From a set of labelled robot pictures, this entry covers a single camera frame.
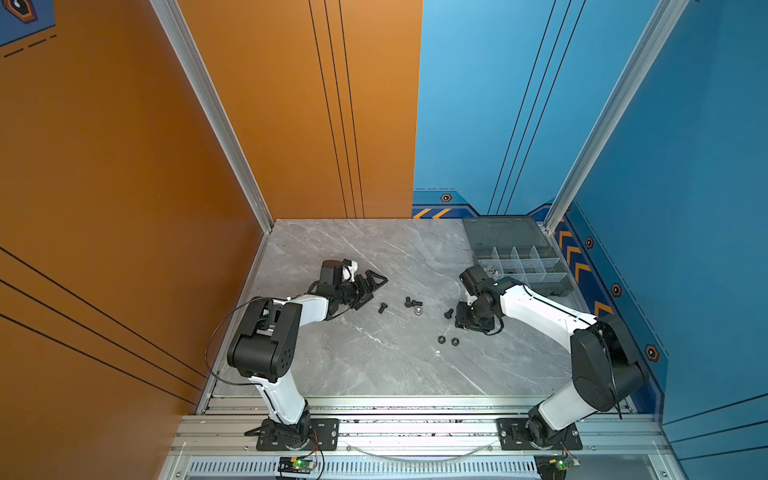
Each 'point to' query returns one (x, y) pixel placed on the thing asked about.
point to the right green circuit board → (565, 462)
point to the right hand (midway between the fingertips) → (458, 325)
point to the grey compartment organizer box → (518, 248)
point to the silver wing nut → (490, 270)
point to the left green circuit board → (305, 465)
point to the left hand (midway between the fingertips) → (382, 285)
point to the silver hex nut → (418, 311)
